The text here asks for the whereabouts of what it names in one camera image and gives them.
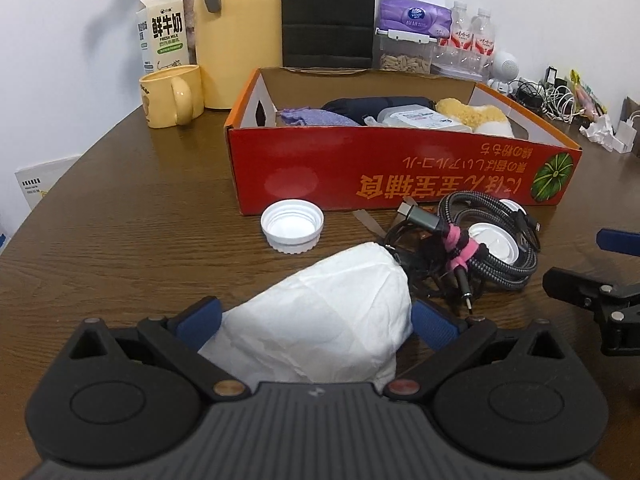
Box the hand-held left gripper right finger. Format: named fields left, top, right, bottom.
left=382, top=300, right=576, bottom=403

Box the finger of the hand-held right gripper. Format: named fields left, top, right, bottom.
left=542, top=266, right=640, bottom=311
left=597, top=228, right=640, bottom=253

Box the braided cable bundle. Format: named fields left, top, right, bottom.
left=397, top=191, right=543, bottom=316

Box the large white bottle cap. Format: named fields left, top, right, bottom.
left=260, top=200, right=325, bottom=255

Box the dark blue pouch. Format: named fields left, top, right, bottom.
left=320, top=96, right=436, bottom=126

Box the white plastic bag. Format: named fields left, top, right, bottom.
left=197, top=241, right=415, bottom=393

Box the grey vase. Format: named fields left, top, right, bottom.
left=175, top=0, right=201, bottom=65

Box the white flat carton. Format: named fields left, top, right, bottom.
left=14, top=155, right=81, bottom=211

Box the clear tape strip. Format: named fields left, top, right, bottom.
left=352, top=209, right=385, bottom=236

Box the tangle of charger cables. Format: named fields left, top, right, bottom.
left=512, top=77, right=581, bottom=123

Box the yellow thermos jug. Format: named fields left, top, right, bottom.
left=192, top=0, right=283, bottom=110

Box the wet wipes packet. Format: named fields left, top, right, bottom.
left=365, top=104, right=473, bottom=133

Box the colourful snack packet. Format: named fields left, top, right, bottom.
left=570, top=70, right=608, bottom=116

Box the red cardboard box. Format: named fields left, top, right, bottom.
left=223, top=66, right=584, bottom=217

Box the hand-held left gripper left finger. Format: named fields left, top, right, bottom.
left=67, top=296, right=251, bottom=402

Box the purple cloth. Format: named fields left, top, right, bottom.
left=277, top=106, right=361, bottom=128

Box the white milk carton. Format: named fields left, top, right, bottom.
left=137, top=0, right=190, bottom=76

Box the yellow plush toy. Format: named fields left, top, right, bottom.
left=435, top=98, right=516, bottom=138

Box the white charger plug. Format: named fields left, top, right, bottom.
left=614, top=110, right=640, bottom=153

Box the clear water bottle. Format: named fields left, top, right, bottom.
left=470, top=7, right=497, bottom=56
left=450, top=1, right=473, bottom=51

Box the yellow mug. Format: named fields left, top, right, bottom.
left=138, top=65, right=206, bottom=130

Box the crumpled white paper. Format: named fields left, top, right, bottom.
left=580, top=115, right=621, bottom=152

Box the clear seed container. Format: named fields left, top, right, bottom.
left=372, top=28, right=438, bottom=73

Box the purple tissue pack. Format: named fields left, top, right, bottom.
left=377, top=0, right=453, bottom=41

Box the white robot figurine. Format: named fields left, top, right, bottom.
left=487, top=51, right=521, bottom=93

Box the black cable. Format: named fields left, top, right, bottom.
left=382, top=220, right=451, bottom=306

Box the black paper bag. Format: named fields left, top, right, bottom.
left=270, top=0, right=378, bottom=70

